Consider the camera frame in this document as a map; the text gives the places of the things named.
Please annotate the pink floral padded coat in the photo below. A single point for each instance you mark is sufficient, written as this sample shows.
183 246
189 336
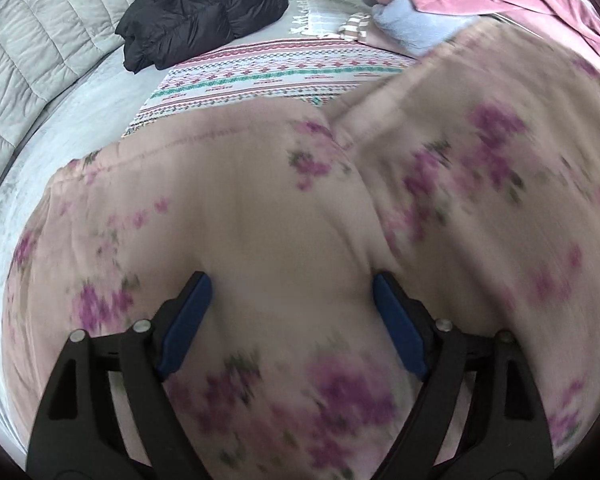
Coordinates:
280 210

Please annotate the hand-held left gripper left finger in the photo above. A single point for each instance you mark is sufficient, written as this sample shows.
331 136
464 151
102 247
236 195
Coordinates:
185 325

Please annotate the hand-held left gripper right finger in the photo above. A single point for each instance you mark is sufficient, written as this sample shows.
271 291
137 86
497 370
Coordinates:
400 325

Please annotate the light blue blanket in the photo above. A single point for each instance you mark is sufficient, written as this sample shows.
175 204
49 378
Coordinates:
420 22

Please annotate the patterned white knit blanket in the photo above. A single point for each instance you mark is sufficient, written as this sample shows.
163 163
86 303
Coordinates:
260 77

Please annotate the black puffer jacket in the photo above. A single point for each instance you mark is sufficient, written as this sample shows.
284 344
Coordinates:
205 5

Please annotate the fringed striped towel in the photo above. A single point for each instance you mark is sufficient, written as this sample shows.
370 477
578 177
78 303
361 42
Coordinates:
325 17

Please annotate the grey quilted headboard cushion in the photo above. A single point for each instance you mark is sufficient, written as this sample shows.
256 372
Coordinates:
40 35

